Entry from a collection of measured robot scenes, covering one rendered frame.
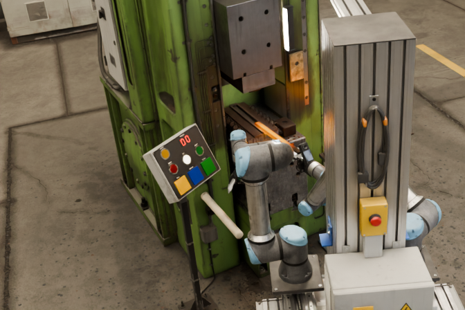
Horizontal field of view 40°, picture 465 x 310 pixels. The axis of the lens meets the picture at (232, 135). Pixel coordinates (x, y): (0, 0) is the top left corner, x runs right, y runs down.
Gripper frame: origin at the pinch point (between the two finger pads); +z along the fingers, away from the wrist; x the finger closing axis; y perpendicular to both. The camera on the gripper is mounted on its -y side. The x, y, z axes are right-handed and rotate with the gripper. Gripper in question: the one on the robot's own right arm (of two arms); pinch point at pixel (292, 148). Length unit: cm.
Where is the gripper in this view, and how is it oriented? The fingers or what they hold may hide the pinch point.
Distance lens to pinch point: 339.7
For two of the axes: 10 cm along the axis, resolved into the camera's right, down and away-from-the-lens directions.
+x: 8.9, -3.0, 3.5
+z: -4.5, -3.8, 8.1
